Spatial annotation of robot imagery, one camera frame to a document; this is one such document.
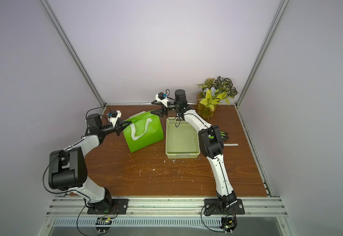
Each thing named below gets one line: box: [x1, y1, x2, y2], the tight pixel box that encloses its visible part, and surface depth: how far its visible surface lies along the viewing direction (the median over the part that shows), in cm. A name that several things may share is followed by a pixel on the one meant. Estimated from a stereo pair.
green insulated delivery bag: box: [122, 111, 165, 153], surface depth 90 cm
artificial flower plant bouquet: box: [197, 75, 239, 112], surface depth 97 cm
